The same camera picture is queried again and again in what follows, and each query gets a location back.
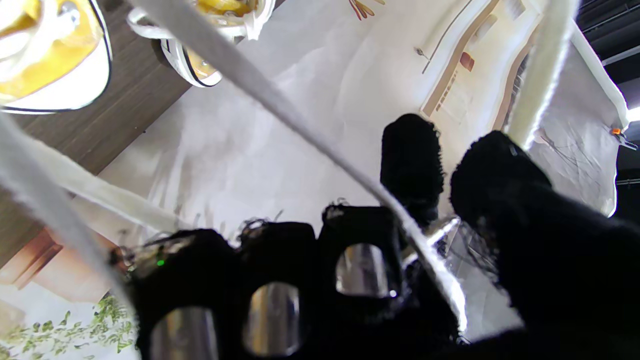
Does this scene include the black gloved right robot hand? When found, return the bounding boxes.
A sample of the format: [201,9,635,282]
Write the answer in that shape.
[110,113,640,360]

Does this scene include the yellow canvas sneaker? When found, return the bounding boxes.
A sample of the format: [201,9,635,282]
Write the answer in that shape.
[0,0,113,115]
[150,0,276,89]

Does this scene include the printed kitchen backdrop cloth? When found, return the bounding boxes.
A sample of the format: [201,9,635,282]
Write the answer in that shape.
[0,0,631,360]

